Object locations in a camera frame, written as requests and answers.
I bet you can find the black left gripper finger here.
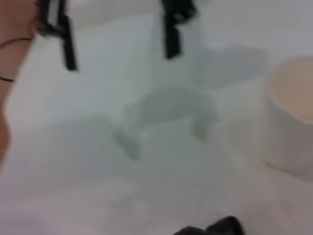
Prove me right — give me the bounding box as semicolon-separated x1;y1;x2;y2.
36;0;79;72
160;0;198;60

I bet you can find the white paper cup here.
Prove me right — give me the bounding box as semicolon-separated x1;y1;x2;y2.
254;56;313;182

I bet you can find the dark blue rag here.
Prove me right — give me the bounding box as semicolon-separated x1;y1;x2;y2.
172;215;245;235

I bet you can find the thin black floor cable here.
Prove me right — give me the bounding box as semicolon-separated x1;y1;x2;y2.
0;37;34;83

